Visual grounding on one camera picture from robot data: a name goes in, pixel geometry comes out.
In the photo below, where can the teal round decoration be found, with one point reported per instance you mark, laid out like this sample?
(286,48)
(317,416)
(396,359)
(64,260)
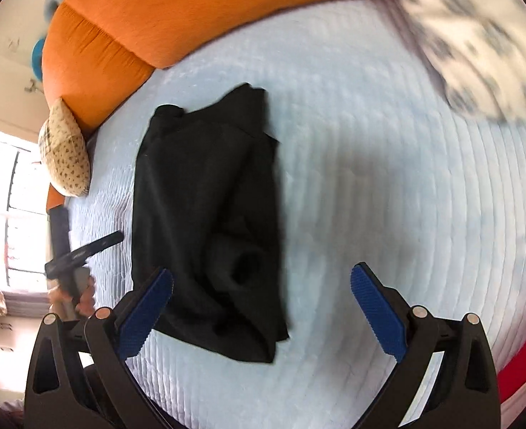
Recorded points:
(38,59)

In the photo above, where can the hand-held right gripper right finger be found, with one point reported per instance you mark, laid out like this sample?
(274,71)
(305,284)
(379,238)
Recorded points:
(379,317)

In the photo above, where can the orange padded headboard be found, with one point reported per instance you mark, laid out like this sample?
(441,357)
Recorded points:
(155,9)

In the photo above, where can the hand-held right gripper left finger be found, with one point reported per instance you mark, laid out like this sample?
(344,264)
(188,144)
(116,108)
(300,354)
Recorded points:
(146,317)

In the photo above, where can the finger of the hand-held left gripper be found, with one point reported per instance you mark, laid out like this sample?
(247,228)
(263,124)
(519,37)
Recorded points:
(104,242)

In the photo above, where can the white pillow with grey-blue print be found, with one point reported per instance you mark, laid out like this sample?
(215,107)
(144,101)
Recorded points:
(468,31)

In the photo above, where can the bright window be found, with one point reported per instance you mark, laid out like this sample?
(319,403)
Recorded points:
(21,178)

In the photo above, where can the person's left hand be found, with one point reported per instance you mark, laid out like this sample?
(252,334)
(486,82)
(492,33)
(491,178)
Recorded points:
(86,300)

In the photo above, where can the black garment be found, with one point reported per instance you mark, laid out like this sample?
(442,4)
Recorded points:
(200,187)

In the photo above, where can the beige dotted cushion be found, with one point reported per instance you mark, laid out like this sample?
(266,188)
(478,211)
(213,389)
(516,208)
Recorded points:
(64,156)

